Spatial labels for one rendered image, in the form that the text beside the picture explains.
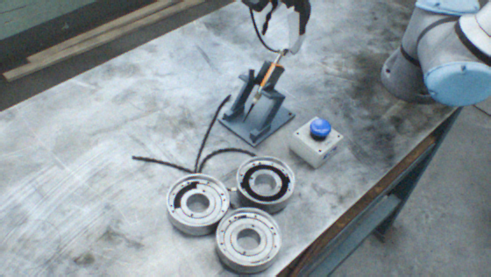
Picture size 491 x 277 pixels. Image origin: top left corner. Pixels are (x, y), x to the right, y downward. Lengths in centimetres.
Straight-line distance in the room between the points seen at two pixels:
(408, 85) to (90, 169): 68
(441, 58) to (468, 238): 117
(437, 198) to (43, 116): 152
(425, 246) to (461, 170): 44
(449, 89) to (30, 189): 76
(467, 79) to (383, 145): 21
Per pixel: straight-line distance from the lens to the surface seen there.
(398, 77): 112
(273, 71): 91
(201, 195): 84
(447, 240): 197
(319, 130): 90
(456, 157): 225
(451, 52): 94
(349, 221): 119
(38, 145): 98
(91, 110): 102
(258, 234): 81
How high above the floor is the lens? 152
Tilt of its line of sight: 49 degrees down
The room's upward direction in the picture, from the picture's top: 8 degrees clockwise
